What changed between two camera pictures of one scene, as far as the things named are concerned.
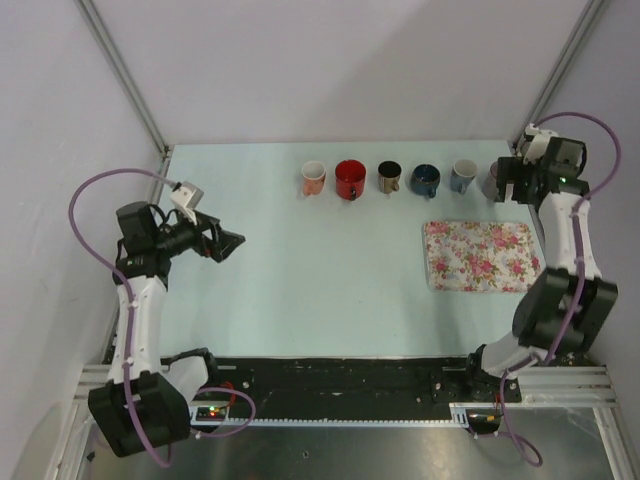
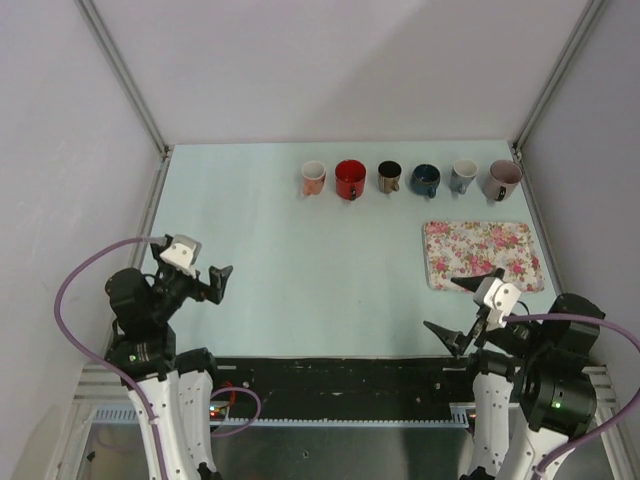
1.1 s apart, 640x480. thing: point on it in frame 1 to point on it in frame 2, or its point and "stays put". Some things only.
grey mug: (464, 171) stays put
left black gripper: (222, 242) to (201, 289)
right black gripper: (512, 169) to (457, 341)
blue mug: (425, 179) stays put
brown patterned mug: (389, 176) stays put
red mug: (350, 179) stays put
